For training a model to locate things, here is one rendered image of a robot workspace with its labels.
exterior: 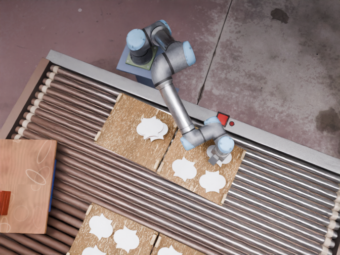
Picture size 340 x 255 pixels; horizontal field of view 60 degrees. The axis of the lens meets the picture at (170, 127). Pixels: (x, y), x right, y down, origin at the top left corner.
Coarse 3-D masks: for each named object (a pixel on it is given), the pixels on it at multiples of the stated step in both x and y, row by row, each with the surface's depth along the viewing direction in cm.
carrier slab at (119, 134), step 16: (128, 96) 182; (112, 112) 180; (128, 112) 179; (144, 112) 179; (160, 112) 179; (112, 128) 177; (128, 128) 177; (112, 144) 175; (128, 144) 174; (144, 144) 174; (160, 144) 174; (144, 160) 171; (160, 160) 171
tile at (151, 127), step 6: (144, 120) 171; (150, 120) 171; (156, 120) 171; (138, 126) 171; (144, 126) 171; (150, 126) 170; (156, 126) 170; (162, 126) 170; (144, 132) 170; (150, 132) 170; (156, 132) 169
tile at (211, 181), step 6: (210, 174) 167; (216, 174) 167; (204, 180) 166; (210, 180) 166; (216, 180) 166; (222, 180) 166; (204, 186) 165; (210, 186) 165; (216, 186) 165; (222, 186) 165
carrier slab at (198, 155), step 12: (180, 132) 175; (180, 144) 173; (204, 144) 172; (168, 156) 172; (180, 156) 171; (192, 156) 171; (204, 156) 171; (168, 168) 170; (204, 168) 169; (216, 168) 169; (228, 168) 168; (180, 180) 168; (192, 180) 167; (228, 180) 167; (204, 192) 165; (216, 192) 165
